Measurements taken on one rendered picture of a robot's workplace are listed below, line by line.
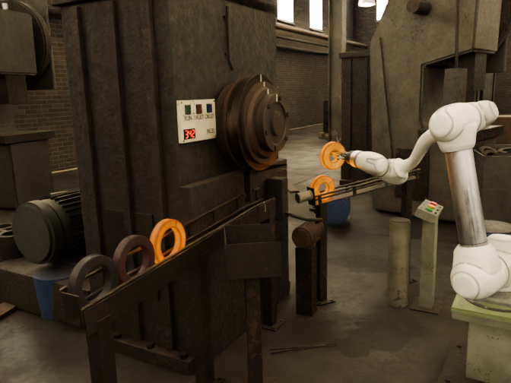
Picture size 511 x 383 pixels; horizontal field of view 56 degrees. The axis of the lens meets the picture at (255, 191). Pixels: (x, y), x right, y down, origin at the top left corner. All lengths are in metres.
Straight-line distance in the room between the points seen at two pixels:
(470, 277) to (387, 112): 3.18
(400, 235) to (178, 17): 1.67
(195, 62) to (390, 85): 3.06
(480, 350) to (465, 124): 0.98
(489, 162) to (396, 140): 1.18
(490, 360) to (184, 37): 1.88
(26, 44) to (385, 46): 4.11
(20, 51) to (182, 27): 4.41
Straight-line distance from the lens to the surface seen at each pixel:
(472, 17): 4.70
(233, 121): 2.20
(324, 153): 2.65
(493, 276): 2.03
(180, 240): 1.93
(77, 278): 1.58
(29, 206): 3.06
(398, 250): 2.88
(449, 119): 1.90
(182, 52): 2.13
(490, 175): 4.08
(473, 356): 2.35
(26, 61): 6.47
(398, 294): 2.97
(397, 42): 4.96
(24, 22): 6.52
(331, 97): 11.30
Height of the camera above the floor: 1.26
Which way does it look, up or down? 12 degrees down
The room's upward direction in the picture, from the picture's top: 2 degrees counter-clockwise
